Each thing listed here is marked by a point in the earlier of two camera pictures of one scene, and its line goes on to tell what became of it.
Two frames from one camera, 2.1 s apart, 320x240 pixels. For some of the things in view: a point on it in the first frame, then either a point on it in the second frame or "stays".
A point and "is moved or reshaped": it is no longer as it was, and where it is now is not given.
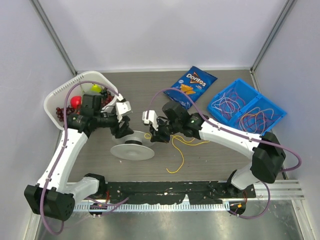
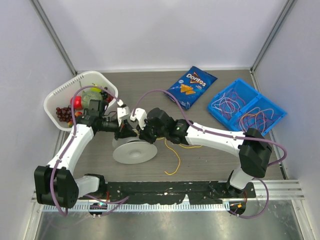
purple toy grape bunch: (60, 112) stays
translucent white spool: (136, 146) is moved or reshaped
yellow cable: (186, 142) is moved or reshaped
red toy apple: (75, 101) stays
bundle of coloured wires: (255, 119) stays
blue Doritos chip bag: (195, 82) stays
